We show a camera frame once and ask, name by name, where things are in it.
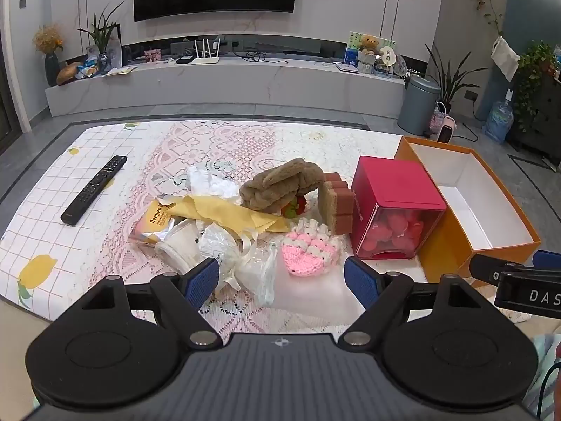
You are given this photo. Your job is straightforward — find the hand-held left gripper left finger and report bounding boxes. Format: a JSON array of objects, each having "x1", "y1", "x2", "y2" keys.
[{"x1": 81, "y1": 257, "x2": 222, "y2": 348}]

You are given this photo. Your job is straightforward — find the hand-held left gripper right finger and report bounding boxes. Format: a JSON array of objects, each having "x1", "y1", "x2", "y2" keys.
[{"x1": 338, "y1": 257, "x2": 483, "y2": 347}]

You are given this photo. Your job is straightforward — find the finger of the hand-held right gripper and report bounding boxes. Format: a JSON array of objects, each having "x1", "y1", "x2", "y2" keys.
[
  {"x1": 533, "y1": 249, "x2": 561, "y2": 269},
  {"x1": 469, "y1": 253, "x2": 527, "y2": 286}
]

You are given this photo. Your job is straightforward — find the orange cardboard box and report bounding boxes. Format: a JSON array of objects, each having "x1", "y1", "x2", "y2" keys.
[{"x1": 394, "y1": 136, "x2": 542, "y2": 288}]

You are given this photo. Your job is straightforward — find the white ribbon plastic bag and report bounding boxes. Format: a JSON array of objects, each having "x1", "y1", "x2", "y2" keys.
[{"x1": 199, "y1": 223, "x2": 279, "y2": 308}]

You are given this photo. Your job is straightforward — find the cream towel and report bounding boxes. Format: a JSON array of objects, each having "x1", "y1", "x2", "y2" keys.
[{"x1": 154, "y1": 223, "x2": 207, "y2": 273}]

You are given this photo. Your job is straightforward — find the yellow cloth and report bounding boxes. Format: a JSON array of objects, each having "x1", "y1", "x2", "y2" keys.
[{"x1": 169, "y1": 194, "x2": 291, "y2": 234}]

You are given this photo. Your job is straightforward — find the crinkled white plastic bag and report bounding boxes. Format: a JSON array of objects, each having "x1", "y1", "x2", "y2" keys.
[{"x1": 188, "y1": 164, "x2": 242, "y2": 205}]

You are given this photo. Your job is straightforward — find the brown plush cloth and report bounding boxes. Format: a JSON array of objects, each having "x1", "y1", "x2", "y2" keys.
[{"x1": 239, "y1": 157, "x2": 327, "y2": 216}]

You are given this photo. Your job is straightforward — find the red green soft toy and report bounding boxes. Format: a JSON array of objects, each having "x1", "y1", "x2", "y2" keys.
[{"x1": 280, "y1": 196, "x2": 308, "y2": 219}]

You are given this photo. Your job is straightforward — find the pink crochet piece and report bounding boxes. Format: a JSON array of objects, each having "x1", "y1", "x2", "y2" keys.
[{"x1": 280, "y1": 219, "x2": 341, "y2": 278}]

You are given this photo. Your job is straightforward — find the teal striped clothing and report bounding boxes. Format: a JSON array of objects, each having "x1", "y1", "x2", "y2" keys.
[{"x1": 526, "y1": 332, "x2": 561, "y2": 421}]

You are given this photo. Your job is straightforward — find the yellow snack packet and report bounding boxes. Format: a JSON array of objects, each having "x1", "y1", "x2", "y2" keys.
[{"x1": 127, "y1": 194, "x2": 185, "y2": 247}]

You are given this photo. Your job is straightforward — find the red plastic box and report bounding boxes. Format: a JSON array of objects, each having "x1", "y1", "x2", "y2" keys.
[{"x1": 351, "y1": 155, "x2": 448, "y2": 261}]

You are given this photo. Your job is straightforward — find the pink heater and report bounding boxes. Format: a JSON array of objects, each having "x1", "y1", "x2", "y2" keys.
[{"x1": 437, "y1": 116, "x2": 458, "y2": 143}]

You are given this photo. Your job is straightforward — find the black remote control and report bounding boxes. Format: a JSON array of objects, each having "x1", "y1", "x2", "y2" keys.
[{"x1": 60, "y1": 155, "x2": 128, "y2": 226}]

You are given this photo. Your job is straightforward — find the dark cabinet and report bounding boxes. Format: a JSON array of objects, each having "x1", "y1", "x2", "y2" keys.
[{"x1": 508, "y1": 72, "x2": 561, "y2": 163}]

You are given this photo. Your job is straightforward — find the blue water bottle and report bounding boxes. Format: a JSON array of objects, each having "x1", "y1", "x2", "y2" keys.
[{"x1": 482, "y1": 89, "x2": 515, "y2": 143}]

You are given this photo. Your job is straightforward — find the pink woven basket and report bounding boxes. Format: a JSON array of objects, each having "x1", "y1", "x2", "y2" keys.
[{"x1": 432, "y1": 102, "x2": 452, "y2": 134}]

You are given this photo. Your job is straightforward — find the grey trash can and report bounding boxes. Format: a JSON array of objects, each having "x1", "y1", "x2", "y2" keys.
[{"x1": 397, "y1": 74, "x2": 441, "y2": 136}]

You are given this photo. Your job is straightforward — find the bushy green plant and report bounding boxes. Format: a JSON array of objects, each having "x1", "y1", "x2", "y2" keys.
[{"x1": 515, "y1": 41, "x2": 557, "y2": 131}]

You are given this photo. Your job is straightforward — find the long leaf potted plant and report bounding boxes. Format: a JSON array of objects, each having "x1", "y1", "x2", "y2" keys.
[{"x1": 424, "y1": 44, "x2": 481, "y2": 117}]

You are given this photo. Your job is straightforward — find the white marble television console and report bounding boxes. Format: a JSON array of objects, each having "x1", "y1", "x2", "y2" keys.
[{"x1": 44, "y1": 55, "x2": 411, "y2": 119}]

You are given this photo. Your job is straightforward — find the white hanging cloth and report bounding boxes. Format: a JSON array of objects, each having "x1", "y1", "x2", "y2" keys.
[{"x1": 491, "y1": 36, "x2": 522, "y2": 82}]

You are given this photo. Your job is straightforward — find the white router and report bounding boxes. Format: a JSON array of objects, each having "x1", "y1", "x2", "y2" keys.
[{"x1": 191, "y1": 39, "x2": 221, "y2": 65}]

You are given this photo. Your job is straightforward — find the green blue poster card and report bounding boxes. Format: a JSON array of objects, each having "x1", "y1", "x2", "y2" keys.
[{"x1": 344, "y1": 32, "x2": 397, "y2": 66}]

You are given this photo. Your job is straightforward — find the teddy bear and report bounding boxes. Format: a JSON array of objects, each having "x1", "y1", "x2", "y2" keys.
[{"x1": 358, "y1": 35, "x2": 380, "y2": 73}]

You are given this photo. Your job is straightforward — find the blue snack bag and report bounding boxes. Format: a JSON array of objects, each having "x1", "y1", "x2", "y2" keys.
[{"x1": 78, "y1": 59, "x2": 104, "y2": 80}]

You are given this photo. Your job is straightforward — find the brown round object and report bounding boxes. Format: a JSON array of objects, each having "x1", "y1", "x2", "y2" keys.
[{"x1": 56, "y1": 62, "x2": 83, "y2": 86}]

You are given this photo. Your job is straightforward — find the dark vase with yellow flowers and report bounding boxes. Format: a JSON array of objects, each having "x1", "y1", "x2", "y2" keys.
[{"x1": 33, "y1": 24, "x2": 65, "y2": 88}]

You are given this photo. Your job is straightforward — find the green plant in glass vase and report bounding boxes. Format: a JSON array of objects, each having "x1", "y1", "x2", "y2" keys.
[{"x1": 78, "y1": 2, "x2": 126, "y2": 75}]

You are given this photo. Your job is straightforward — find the thin black cable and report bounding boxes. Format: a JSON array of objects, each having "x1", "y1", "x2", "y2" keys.
[{"x1": 537, "y1": 366, "x2": 561, "y2": 421}]

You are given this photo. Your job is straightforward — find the black heater cable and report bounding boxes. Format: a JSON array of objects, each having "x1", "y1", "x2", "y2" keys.
[{"x1": 456, "y1": 123, "x2": 481, "y2": 143}]

